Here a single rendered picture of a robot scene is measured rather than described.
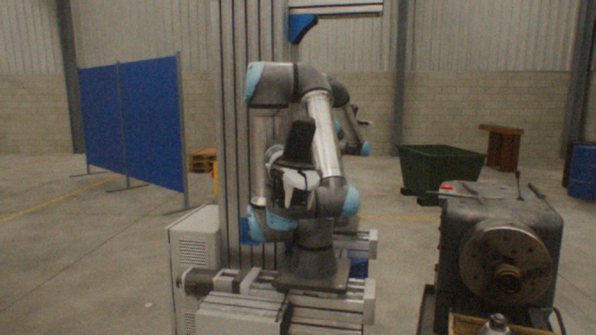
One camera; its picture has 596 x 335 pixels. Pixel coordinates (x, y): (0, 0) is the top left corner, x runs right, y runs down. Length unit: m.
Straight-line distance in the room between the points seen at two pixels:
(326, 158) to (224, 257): 0.70
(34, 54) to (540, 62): 14.81
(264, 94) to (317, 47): 10.50
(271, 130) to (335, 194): 0.31
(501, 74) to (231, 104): 11.42
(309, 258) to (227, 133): 0.52
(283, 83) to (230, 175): 0.46
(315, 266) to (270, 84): 0.55
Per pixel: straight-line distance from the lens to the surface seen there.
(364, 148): 1.86
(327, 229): 1.19
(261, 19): 1.36
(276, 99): 1.09
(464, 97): 12.12
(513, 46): 12.69
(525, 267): 1.64
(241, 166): 1.38
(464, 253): 1.65
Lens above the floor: 1.71
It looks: 11 degrees down
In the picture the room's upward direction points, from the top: straight up
